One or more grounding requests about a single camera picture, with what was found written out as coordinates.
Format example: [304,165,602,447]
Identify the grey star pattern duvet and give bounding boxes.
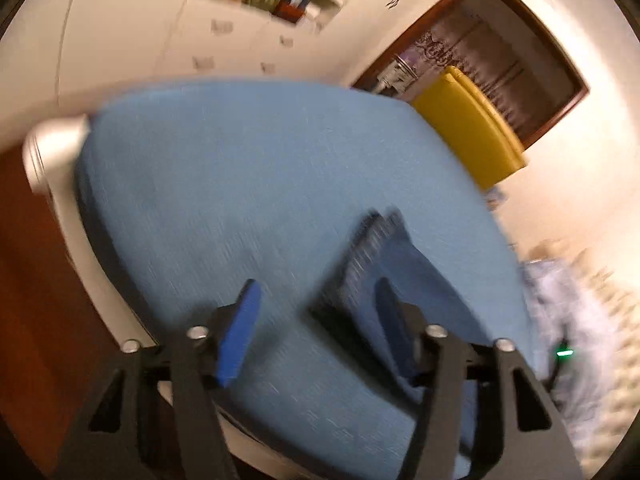
[521,258,620,457]

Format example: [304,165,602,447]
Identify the dark blue denim jeans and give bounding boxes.
[309,209,507,451]

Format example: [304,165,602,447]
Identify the teal quilted bed mattress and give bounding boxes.
[75,80,536,479]

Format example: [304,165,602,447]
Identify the yellow armchair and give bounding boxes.
[411,66,527,192]

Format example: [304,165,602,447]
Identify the small picture box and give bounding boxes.
[484,185,508,211]

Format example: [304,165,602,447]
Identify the lace window curtain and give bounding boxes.
[398,8,574,138]

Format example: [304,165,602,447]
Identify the white wardrobe shelf unit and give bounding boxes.
[1,0,404,148]

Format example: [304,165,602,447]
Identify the cream tufted headboard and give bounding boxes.
[521,240,639,479]

